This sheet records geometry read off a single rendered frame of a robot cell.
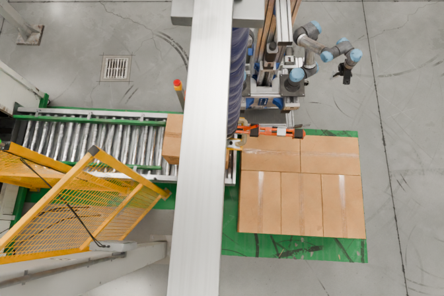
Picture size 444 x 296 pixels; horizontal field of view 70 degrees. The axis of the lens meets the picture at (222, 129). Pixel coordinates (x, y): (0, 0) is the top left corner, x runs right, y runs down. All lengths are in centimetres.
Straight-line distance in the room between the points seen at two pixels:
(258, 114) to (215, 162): 310
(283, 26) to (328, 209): 191
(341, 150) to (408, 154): 113
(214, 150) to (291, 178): 262
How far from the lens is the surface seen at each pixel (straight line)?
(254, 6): 110
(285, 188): 326
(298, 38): 252
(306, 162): 335
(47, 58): 493
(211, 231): 68
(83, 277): 172
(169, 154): 290
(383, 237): 411
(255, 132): 255
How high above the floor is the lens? 373
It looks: 72 degrees down
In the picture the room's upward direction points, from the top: 2 degrees counter-clockwise
